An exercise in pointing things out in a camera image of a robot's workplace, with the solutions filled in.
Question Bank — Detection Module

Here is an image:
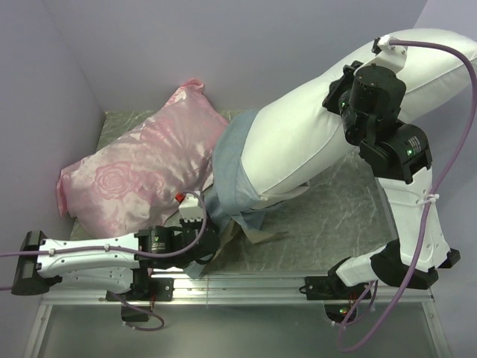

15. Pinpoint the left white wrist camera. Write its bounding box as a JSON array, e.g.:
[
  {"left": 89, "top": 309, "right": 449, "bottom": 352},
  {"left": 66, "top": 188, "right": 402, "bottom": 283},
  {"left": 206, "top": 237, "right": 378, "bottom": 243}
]
[{"left": 175, "top": 191, "right": 206, "bottom": 222}]

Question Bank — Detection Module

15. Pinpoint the blue and beige pillowcase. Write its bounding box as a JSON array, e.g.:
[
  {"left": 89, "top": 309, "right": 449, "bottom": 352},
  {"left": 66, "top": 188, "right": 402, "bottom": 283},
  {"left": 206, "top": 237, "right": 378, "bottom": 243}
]
[{"left": 184, "top": 108, "right": 312, "bottom": 280}]

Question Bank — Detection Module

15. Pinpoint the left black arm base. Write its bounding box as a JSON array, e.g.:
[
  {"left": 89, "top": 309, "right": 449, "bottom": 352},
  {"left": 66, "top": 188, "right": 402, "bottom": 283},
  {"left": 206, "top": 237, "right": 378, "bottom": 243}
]
[{"left": 105, "top": 277, "right": 174, "bottom": 326}]

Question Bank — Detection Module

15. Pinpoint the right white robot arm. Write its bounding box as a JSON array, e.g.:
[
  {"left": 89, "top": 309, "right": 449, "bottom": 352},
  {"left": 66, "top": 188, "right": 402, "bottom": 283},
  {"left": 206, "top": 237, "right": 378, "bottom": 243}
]
[{"left": 323, "top": 61, "right": 460, "bottom": 298}]

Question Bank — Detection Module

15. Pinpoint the pink satin rose pillow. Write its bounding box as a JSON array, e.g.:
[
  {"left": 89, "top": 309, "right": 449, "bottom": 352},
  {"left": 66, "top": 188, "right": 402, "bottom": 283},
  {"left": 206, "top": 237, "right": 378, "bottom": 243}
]
[{"left": 56, "top": 79, "right": 227, "bottom": 239}]

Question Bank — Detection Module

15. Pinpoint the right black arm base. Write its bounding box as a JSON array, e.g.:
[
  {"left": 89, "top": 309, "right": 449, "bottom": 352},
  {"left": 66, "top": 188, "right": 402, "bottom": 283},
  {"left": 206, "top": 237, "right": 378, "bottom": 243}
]
[{"left": 299, "top": 276, "right": 367, "bottom": 324}]

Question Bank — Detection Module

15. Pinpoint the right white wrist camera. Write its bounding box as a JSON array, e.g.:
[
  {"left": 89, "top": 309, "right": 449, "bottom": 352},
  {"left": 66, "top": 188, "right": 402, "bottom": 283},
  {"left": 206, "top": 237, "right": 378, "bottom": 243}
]
[{"left": 364, "top": 35, "right": 408, "bottom": 74}]

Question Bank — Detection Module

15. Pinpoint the aluminium rail frame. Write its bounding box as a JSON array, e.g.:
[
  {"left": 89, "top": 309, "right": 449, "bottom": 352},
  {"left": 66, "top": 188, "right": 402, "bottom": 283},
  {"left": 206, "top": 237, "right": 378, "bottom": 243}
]
[{"left": 22, "top": 271, "right": 436, "bottom": 358}]

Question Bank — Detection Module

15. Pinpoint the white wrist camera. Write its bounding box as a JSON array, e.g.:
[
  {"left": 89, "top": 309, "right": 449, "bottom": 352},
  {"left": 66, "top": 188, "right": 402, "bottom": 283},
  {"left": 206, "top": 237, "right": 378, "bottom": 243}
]
[
  {"left": 364, "top": 35, "right": 408, "bottom": 74},
  {"left": 175, "top": 191, "right": 206, "bottom": 222}
]

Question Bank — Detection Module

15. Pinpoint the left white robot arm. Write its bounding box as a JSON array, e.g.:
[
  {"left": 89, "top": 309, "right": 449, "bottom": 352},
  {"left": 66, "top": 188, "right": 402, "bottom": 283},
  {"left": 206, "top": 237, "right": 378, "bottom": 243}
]
[{"left": 10, "top": 220, "right": 220, "bottom": 300}]

